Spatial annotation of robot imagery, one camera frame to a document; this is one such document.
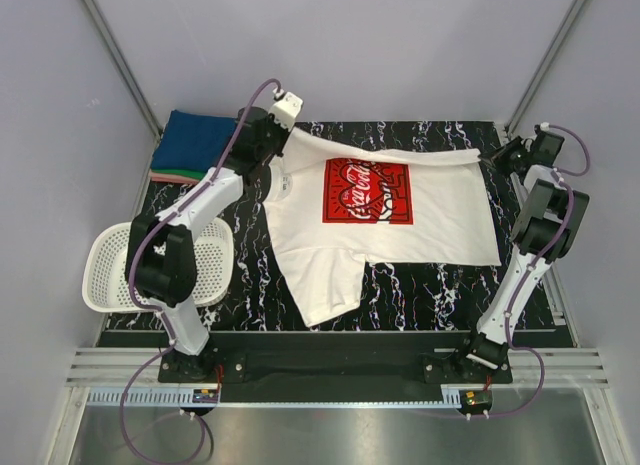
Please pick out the right aluminium frame post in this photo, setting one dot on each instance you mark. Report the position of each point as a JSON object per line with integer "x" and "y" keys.
{"x": 562, "y": 35}

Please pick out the white Coca-Cola print t-shirt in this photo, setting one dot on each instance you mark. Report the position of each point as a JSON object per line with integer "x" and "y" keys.
{"x": 333, "y": 208}

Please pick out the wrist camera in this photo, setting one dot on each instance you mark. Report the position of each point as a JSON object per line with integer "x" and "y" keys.
{"x": 545, "y": 147}
{"x": 286, "y": 108}

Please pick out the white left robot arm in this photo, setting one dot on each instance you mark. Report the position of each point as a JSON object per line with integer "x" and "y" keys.
{"x": 161, "y": 269}

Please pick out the white perforated plastic basket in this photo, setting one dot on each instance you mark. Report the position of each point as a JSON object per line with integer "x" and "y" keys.
{"x": 104, "y": 287}

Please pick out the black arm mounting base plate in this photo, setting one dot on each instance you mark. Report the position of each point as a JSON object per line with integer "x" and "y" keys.
{"x": 240, "y": 357}

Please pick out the folded blue t-shirt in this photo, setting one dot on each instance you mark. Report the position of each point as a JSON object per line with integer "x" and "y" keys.
{"x": 192, "y": 142}

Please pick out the white slotted cable duct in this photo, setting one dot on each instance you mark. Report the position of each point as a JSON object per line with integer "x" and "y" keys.
{"x": 149, "y": 397}

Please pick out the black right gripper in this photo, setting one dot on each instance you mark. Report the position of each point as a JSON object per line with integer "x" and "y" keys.
{"x": 507, "y": 155}

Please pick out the folded green t-shirt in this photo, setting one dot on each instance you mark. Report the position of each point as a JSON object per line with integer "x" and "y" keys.
{"x": 186, "y": 174}

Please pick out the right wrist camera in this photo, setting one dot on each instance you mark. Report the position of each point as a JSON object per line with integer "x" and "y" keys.
{"x": 545, "y": 147}

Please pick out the folded pink t-shirt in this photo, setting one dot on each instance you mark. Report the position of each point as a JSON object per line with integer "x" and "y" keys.
{"x": 160, "y": 177}

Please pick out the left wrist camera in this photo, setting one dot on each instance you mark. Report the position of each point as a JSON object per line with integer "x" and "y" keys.
{"x": 286, "y": 108}

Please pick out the aluminium frame post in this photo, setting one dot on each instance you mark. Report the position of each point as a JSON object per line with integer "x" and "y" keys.
{"x": 562, "y": 35}
{"x": 118, "y": 59}

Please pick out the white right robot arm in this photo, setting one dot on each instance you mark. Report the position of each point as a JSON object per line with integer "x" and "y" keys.
{"x": 543, "y": 233}

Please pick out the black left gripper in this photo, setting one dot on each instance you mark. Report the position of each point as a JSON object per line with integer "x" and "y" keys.
{"x": 273, "y": 143}

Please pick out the left aluminium frame post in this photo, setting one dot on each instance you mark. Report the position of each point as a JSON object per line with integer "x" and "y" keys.
{"x": 118, "y": 59}

